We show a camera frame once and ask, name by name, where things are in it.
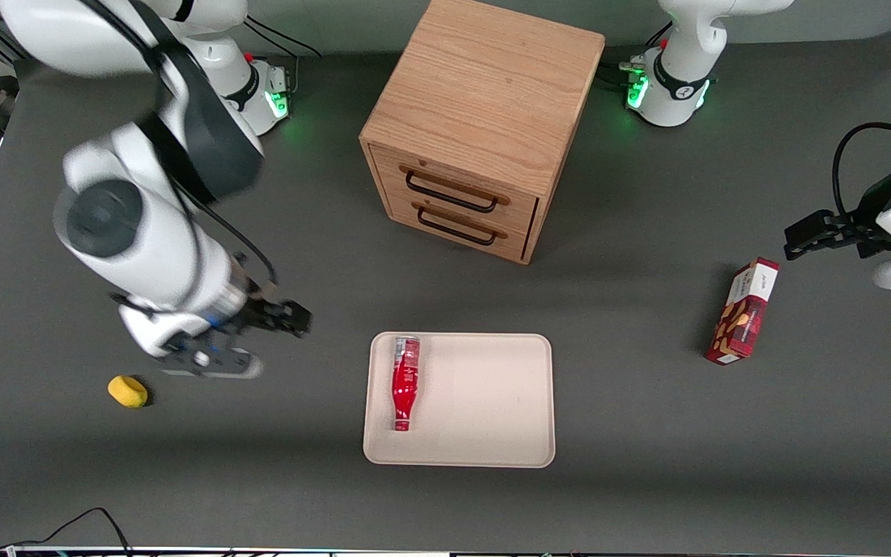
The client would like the yellow sponge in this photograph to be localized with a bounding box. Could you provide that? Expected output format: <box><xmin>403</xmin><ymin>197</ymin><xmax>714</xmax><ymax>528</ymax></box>
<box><xmin>108</xmin><ymin>375</ymin><xmax>149</xmax><ymax>408</ymax></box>

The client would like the black right base cable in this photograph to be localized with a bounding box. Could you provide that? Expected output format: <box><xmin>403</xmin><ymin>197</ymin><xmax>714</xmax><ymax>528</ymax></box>
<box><xmin>244</xmin><ymin>17</ymin><xmax>323</xmax><ymax>60</ymax></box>

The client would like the red snack box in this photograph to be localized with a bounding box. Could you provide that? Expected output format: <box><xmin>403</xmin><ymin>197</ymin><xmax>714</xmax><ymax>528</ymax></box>
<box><xmin>705</xmin><ymin>257</ymin><xmax>780</xmax><ymax>366</ymax></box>

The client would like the red coke bottle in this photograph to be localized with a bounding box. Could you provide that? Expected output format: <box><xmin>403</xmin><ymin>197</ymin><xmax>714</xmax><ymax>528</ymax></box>
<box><xmin>391</xmin><ymin>335</ymin><xmax>422</xmax><ymax>432</ymax></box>

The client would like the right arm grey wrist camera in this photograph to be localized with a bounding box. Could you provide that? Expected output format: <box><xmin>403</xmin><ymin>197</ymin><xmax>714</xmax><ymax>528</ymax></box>
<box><xmin>161</xmin><ymin>347</ymin><xmax>265</xmax><ymax>381</ymax></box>

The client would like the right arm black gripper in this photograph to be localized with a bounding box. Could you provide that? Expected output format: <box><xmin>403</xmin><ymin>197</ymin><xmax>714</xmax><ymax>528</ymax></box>
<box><xmin>230</xmin><ymin>298</ymin><xmax>313</xmax><ymax>340</ymax></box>

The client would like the wooden drawer front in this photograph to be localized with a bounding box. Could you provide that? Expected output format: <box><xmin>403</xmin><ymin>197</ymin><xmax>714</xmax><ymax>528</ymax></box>
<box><xmin>370</xmin><ymin>145</ymin><xmax>541</xmax><ymax>233</ymax></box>
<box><xmin>385</xmin><ymin>192</ymin><xmax>533</xmax><ymax>261</ymax></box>

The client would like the thin black floor cable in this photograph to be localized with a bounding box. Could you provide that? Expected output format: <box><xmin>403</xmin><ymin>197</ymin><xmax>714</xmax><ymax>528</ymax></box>
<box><xmin>0</xmin><ymin>507</ymin><xmax>134</xmax><ymax>557</ymax></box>

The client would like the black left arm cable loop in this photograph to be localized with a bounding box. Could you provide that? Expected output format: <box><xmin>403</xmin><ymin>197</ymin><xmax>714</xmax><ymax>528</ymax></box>
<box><xmin>834</xmin><ymin>122</ymin><xmax>891</xmax><ymax>227</ymax></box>

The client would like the black left base cable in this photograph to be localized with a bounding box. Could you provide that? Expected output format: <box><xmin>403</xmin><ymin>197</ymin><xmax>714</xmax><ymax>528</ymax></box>
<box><xmin>599</xmin><ymin>23</ymin><xmax>674</xmax><ymax>87</ymax></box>

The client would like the beige rectangular tray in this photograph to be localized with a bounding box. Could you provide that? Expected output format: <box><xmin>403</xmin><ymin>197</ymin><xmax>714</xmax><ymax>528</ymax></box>
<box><xmin>363</xmin><ymin>332</ymin><xmax>556</xmax><ymax>469</ymax></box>

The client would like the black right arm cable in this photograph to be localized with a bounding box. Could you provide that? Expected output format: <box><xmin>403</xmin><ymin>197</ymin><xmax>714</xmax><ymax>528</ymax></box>
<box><xmin>82</xmin><ymin>0</ymin><xmax>279</xmax><ymax>289</ymax></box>

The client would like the black metal drawer handle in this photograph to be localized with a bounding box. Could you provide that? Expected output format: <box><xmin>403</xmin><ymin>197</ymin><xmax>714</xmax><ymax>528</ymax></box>
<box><xmin>405</xmin><ymin>170</ymin><xmax>499</xmax><ymax>214</ymax></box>
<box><xmin>417</xmin><ymin>203</ymin><xmax>497</xmax><ymax>247</ymax></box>

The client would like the wooden drawer cabinet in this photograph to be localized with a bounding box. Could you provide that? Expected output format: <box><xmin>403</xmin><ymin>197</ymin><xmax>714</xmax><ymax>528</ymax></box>
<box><xmin>360</xmin><ymin>0</ymin><xmax>606</xmax><ymax>266</ymax></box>

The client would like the black base cable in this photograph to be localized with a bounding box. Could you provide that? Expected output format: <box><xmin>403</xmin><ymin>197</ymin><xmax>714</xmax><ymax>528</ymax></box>
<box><xmin>599</xmin><ymin>23</ymin><xmax>674</xmax><ymax>87</ymax></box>
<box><xmin>244</xmin><ymin>17</ymin><xmax>323</xmax><ymax>60</ymax></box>

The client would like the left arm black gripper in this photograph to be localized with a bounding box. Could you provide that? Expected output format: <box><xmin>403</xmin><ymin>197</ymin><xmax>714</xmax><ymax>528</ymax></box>
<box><xmin>784</xmin><ymin>169</ymin><xmax>891</xmax><ymax>261</ymax></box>

